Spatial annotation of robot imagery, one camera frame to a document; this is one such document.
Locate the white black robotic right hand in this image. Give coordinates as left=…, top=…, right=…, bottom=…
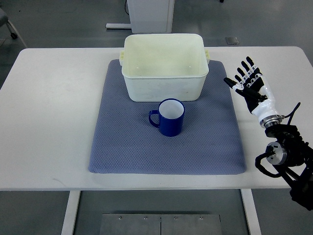
left=224, top=57, right=283, bottom=128

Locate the blue mug white inside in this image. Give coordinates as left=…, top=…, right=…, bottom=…
left=148, top=98, right=185, bottom=137

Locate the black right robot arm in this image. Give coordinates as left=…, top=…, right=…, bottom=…
left=255, top=102, right=313, bottom=211

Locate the white plastic box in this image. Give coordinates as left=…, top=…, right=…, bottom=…
left=119, top=33, right=210, bottom=102

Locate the small grey floor hatch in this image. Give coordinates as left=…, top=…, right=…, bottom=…
left=225, top=37, right=240, bottom=45

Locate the white cabinet on base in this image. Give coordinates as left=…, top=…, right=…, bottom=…
left=106, top=0, right=175, bottom=34

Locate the white right table leg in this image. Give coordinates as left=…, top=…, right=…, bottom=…
left=241, top=189, right=262, bottom=235

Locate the white table leg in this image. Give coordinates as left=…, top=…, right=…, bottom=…
left=61, top=190, right=81, bottom=235
left=241, top=189, right=262, bottom=235

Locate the metal floor plate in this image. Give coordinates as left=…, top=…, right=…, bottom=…
left=100, top=213, right=222, bottom=235

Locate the white left table leg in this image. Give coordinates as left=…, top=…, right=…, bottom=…
left=61, top=190, right=81, bottom=235

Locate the grey office chair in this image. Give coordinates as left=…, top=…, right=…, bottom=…
left=0, top=9, right=28, bottom=48

